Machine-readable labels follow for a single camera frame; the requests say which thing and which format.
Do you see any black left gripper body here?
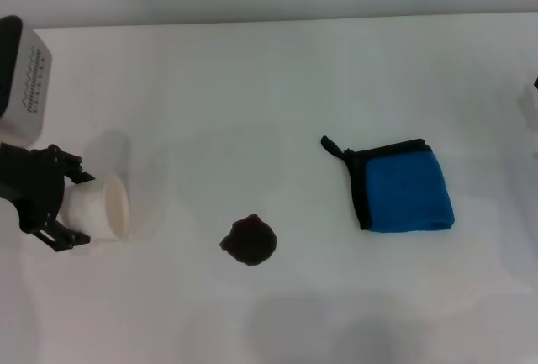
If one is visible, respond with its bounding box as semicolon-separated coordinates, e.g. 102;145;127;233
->
0;140;71;234

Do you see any white paper cup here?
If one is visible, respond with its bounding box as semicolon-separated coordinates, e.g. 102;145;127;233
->
58;173;131;243

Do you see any blue rag with black trim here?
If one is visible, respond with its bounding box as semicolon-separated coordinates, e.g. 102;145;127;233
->
320;135;456;235

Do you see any black water stain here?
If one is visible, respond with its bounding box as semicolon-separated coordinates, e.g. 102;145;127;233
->
219;213;279;268

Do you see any left wrist camera housing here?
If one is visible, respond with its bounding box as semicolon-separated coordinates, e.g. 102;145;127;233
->
0;14;54;145

